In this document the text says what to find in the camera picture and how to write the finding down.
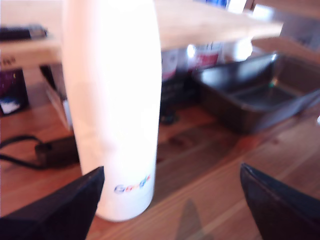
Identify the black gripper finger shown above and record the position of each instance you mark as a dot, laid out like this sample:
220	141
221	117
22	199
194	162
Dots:
287	215
50	215

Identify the tin can script lettering label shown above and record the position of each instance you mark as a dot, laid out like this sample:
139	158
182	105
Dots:
207	57

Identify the wooden IKEA board shelf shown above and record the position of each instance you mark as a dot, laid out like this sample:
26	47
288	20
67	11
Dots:
200	22

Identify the grey metal baking pan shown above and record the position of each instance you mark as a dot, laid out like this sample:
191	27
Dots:
250	105

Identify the dark box with German flag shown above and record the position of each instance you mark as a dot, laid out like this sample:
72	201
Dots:
175	90

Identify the tin can black logo print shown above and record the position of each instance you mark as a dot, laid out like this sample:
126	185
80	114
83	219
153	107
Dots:
175	65

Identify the dark red patterned mug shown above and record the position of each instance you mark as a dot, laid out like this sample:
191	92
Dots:
12	92

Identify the white Google water bottle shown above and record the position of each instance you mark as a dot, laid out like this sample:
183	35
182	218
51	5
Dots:
110	100

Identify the black pen with silver clip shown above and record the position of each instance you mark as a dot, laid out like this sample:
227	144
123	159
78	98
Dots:
22	31

